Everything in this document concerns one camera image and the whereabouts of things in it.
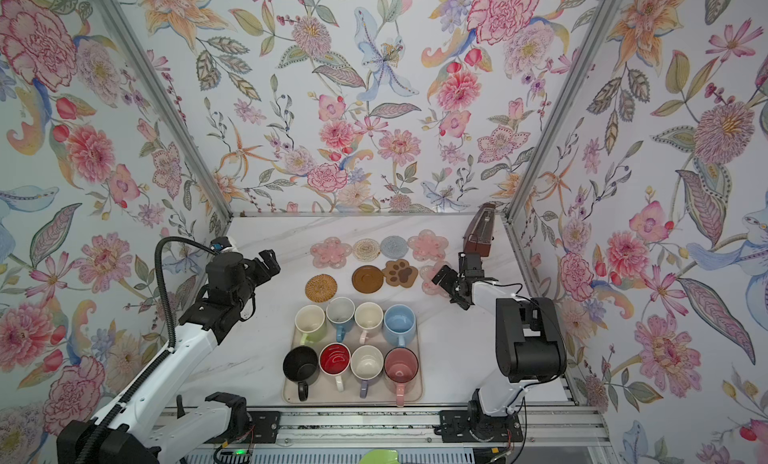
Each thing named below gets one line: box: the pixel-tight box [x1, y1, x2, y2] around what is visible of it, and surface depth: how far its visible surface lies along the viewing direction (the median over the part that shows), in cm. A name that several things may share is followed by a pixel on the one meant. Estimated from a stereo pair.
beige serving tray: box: [283, 311, 423, 403], surface depth 81 cm
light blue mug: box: [384, 304, 416, 348], surface depth 87 cm
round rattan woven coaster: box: [305, 274, 338, 303], surface depth 102 cm
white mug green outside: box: [294, 304, 326, 346], surface depth 86 cm
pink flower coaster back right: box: [407, 229, 449, 261], surface depth 116 cm
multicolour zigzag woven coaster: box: [352, 238, 381, 263], surface depth 112 cm
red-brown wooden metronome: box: [463, 202, 496, 257], surface depth 103 cm
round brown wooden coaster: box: [352, 265, 384, 294], surface depth 103 cm
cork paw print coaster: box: [382, 259, 419, 288], surface depth 106 cm
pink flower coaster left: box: [310, 236, 353, 269], surface depth 112 cm
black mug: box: [282, 345, 319, 402], surface depth 78 cm
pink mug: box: [384, 346, 419, 407], surface depth 76 cm
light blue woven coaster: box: [380, 235, 409, 259], surface depth 113 cm
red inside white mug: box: [318, 342, 351, 392], surface depth 81 cm
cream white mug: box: [354, 302, 384, 345], surface depth 86 cm
